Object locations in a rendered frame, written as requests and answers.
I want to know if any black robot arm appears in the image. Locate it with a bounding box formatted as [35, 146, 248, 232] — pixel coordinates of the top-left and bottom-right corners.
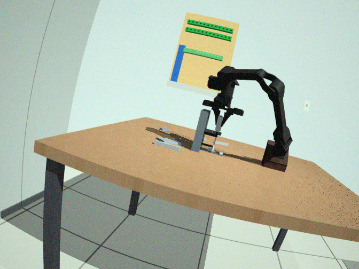
[207, 66, 293, 159]

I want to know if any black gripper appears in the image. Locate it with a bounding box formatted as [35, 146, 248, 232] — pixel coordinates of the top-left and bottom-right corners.
[202, 91, 244, 127]

